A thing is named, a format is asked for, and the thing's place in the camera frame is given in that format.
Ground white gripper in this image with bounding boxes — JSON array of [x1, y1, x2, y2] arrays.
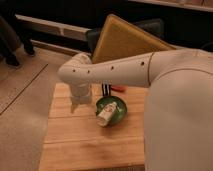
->
[[69, 84, 92, 113]]

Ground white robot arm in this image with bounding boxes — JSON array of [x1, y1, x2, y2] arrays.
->
[[58, 49, 213, 171]]

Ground black fork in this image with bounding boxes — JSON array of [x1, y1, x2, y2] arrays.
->
[[102, 84, 111, 96]]

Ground green bowl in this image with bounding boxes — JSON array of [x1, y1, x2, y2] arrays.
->
[[96, 96, 127, 127]]

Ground yellow board panel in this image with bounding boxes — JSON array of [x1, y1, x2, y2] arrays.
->
[[92, 14, 174, 63]]

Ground person's dark legs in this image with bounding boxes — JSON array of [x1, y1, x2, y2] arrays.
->
[[0, 0, 35, 68]]

